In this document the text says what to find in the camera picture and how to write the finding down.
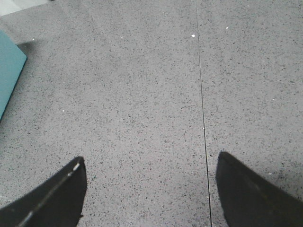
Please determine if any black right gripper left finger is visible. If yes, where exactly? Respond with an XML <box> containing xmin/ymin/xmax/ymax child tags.
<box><xmin>0</xmin><ymin>157</ymin><xmax>87</xmax><ymax>227</ymax></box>

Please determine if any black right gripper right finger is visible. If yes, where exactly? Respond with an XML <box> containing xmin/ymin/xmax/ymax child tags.
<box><xmin>216</xmin><ymin>152</ymin><xmax>303</xmax><ymax>227</ymax></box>

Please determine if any blue cardboard box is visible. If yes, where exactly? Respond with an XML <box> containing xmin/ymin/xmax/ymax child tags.
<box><xmin>0</xmin><ymin>30</ymin><xmax>27</xmax><ymax>118</ymax></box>

